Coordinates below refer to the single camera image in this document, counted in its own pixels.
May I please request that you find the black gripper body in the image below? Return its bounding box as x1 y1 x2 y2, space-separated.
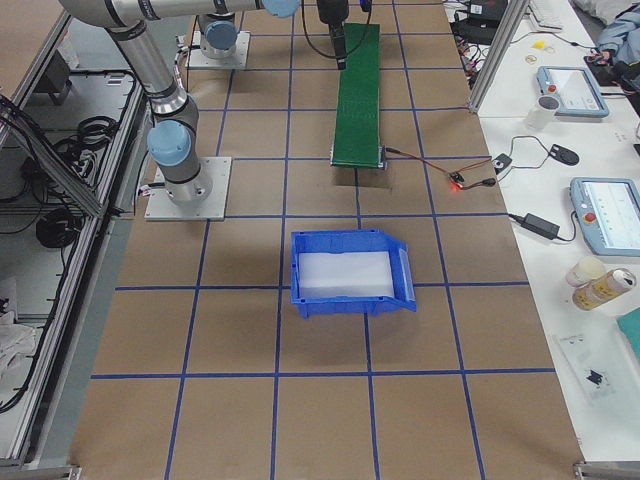
317 0 348 36

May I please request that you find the green conveyor belt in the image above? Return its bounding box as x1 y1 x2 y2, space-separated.
331 23 385 169

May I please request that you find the white paper cup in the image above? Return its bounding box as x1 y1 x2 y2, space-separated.
525 95 560 131

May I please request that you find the blue plastic bin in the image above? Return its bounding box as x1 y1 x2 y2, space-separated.
290 229 417 319

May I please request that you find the white foam bin liner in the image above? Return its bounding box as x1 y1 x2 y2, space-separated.
297 251 394 298

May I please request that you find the black oval mouse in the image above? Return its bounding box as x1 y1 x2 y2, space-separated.
549 144 580 166

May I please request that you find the upper teach pendant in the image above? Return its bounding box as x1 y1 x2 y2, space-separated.
536 66 609 118

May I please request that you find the teach pendant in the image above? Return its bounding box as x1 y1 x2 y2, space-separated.
569 177 639 257
536 66 609 118

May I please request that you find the black power adapter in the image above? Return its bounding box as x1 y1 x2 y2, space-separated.
520 213 559 240

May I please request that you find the lower teach pendant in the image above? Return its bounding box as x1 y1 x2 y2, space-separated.
569 177 639 257

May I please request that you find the beige lidded cup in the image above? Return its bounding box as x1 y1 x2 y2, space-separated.
565 256 606 287

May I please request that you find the yellow drink can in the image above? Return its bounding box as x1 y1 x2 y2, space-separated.
572 268 637 311

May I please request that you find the clear plastic bag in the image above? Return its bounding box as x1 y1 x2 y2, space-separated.
551 323 639 413

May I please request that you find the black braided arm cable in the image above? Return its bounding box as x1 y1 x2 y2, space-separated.
298 0 374 60

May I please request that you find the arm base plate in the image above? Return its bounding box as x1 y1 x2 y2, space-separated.
187 31 251 70
145 157 232 221

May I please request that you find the red black wire controller board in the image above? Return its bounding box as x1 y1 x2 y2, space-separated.
383 146 498 191

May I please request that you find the aluminium frame post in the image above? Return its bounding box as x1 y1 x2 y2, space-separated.
468 0 529 113

